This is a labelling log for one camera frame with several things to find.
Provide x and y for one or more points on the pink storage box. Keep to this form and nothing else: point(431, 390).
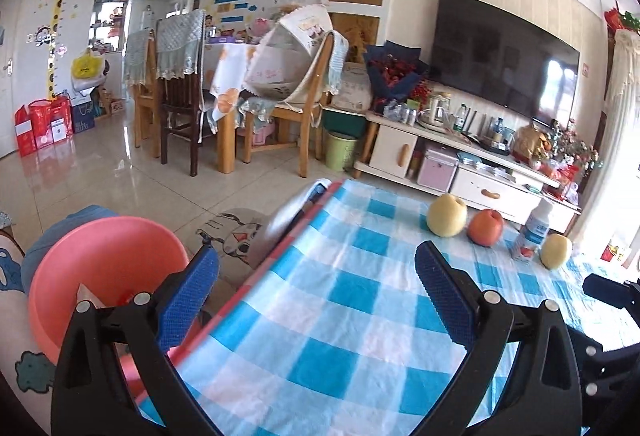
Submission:
point(437, 168)

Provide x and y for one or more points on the artificial flower arrangement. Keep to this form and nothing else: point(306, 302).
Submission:
point(570, 150)

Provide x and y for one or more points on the silver foil packets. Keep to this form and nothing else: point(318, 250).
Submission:
point(400, 113)

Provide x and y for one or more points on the cream curtain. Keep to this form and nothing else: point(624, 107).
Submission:
point(622, 90)

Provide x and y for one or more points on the large yellow pear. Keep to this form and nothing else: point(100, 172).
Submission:
point(446, 215)

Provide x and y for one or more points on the pink plastic stool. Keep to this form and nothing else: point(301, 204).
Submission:
point(262, 133)

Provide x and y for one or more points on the red green wall ornament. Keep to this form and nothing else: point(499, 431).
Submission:
point(622, 18)

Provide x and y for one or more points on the small yellow pear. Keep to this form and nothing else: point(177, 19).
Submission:
point(556, 251)

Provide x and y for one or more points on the blue gift bag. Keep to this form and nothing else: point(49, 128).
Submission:
point(82, 118)

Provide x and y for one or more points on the printed blanket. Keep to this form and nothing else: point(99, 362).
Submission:
point(20, 341)

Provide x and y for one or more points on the blue checkered tablecloth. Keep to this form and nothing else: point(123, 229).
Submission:
point(350, 291)

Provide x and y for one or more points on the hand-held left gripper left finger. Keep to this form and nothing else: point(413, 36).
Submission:
point(192, 296)

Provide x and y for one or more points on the golden figurine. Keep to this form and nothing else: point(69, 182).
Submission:
point(530, 143)

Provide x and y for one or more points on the white television cabinet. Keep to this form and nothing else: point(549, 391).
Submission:
point(480, 188)

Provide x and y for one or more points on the teal lace chair cover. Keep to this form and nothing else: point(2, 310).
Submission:
point(337, 65)

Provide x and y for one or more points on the black flat television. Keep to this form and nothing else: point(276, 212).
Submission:
point(500, 55)

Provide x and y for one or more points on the white blue bag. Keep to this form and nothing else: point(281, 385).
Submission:
point(295, 211)

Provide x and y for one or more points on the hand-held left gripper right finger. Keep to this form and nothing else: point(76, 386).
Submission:
point(445, 296)

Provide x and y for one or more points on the large white sack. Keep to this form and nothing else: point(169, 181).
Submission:
point(352, 88)

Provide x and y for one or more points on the white door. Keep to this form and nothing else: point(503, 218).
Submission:
point(7, 65)

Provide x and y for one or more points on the white yogurt bottle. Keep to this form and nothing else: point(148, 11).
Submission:
point(534, 231)

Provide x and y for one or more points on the green waste bin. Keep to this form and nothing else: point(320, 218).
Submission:
point(341, 149)

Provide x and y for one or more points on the blue cloth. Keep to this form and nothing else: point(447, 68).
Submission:
point(55, 228)

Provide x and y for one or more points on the wooden dining table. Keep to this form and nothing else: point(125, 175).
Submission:
point(227, 145)

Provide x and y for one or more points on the glass electric kettle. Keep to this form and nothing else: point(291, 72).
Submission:
point(437, 108)

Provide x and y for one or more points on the dark wooden chair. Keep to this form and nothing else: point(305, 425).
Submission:
point(180, 115)

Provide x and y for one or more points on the blue green knitted chair cover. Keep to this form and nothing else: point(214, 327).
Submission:
point(137, 58)
point(180, 43)

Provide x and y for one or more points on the green label water bottle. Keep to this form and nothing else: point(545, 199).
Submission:
point(461, 115)

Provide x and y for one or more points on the pink plastic bucket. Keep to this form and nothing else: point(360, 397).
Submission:
point(100, 246)

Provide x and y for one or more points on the red gift bag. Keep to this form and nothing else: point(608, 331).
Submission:
point(25, 135)
point(50, 123)

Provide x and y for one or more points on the orange print white tablecloth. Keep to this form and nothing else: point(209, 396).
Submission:
point(222, 85)

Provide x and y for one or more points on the light wooden chair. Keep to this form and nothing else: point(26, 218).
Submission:
point(142, 105)
point(312, 115)

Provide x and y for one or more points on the giraffe wall sticker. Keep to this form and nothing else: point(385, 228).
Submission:
point(56, 30)

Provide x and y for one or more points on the cat print floor mat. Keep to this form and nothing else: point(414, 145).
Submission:
point(235, 236)

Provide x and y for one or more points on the yellow plastic bag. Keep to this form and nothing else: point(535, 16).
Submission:
point(87, 65)

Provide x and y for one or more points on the dark blue wrapped bouquet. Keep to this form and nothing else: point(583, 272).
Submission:
point(397, 73)

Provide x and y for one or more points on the small cardboard box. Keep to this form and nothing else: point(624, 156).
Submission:
point(117, 105)

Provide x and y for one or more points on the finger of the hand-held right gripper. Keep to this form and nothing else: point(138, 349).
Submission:
point(607, 288)
point(597, 361)

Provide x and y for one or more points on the red apple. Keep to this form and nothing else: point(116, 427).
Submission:
point(485, 227)

